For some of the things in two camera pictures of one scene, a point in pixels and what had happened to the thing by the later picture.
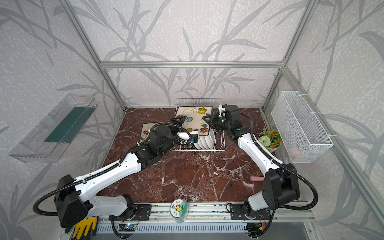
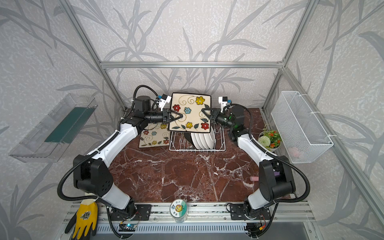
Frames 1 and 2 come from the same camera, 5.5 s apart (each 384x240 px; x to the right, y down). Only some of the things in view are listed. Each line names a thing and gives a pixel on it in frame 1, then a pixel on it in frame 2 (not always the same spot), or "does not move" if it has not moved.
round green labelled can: (178, 210) does not move
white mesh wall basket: (302, 139) does not move
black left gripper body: (177, 122) → (165, 116)
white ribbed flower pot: (270, 139) does not move
